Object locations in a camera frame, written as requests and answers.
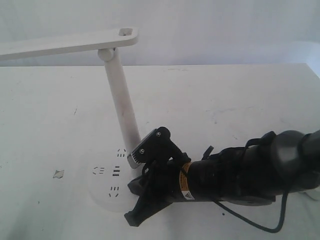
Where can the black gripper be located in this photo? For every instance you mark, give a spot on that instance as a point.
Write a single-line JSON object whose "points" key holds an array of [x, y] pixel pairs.
{"points": [[158, 186]]}

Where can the white desk lamp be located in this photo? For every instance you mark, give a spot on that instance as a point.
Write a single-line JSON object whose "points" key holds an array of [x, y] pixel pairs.
{"points": [[108, 181]]}

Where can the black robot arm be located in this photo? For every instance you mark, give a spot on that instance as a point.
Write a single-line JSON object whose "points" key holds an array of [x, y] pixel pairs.
{"points": [[251, 175]]}

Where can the small torn tape scrap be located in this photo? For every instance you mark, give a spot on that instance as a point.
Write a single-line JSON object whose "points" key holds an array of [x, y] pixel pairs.
{"points": [[58, 174]]}

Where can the white power strip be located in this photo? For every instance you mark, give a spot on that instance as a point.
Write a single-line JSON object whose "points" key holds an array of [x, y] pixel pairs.
{"points": [[313, 194]]}

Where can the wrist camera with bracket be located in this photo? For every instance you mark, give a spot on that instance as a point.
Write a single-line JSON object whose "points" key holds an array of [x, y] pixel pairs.
{"points": [[156, 146]]}

